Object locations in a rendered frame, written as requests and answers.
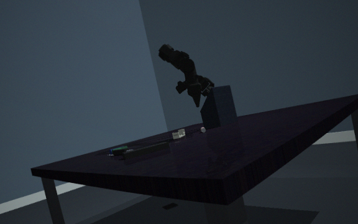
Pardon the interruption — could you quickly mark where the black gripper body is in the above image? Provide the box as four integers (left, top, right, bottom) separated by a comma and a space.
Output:
185, 73, 202, 94

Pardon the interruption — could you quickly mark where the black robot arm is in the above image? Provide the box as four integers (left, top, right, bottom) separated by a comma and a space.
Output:
158, 44, 214, 97

